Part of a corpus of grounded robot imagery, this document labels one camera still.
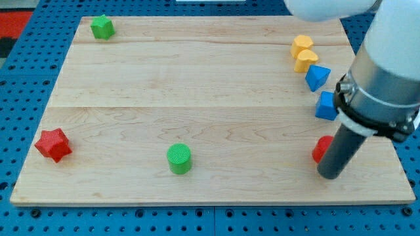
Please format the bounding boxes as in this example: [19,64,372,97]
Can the red star block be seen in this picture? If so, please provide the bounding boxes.
[34,128,72,163]

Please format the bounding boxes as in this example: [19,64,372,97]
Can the red round block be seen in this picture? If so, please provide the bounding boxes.
[312,136,333,163]

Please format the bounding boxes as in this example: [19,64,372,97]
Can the yellow hexagon block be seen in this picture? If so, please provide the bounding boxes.
[290,35,314,58]

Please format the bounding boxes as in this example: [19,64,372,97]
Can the blue cube block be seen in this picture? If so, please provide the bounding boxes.
[315,91,337,121]

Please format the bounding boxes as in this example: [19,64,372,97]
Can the green star block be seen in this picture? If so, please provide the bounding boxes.
[91,14,116,40]

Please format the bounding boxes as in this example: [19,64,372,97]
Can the yellow heart block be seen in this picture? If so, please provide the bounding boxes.
[294,49,319,73]

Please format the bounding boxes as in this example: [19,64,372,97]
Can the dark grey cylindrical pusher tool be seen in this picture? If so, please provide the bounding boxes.
[317,125,366,180]

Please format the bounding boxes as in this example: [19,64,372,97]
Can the blue triangular block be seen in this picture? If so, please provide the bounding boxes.
[305,65,331,92]

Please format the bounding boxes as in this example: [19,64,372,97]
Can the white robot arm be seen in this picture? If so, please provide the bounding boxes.
[285,0,419,142]

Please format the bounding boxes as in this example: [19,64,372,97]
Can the wooden board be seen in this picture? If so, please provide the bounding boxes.
[10,16,415,207]

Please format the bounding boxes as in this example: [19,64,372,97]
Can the green cylinder block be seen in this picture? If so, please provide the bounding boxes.
[167,143,192,174]

